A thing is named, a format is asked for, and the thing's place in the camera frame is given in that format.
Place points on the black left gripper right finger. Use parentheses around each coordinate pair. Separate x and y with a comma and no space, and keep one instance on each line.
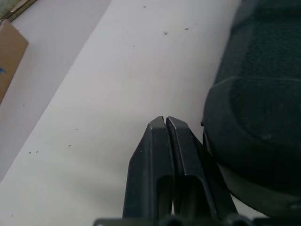
(188,160)

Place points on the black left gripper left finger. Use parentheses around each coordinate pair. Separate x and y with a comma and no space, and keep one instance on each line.
(150,160)

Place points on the brown cardboard box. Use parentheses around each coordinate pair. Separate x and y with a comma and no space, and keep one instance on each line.
(10,54)

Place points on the wooden framed board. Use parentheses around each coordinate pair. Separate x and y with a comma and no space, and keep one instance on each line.
(16,8)

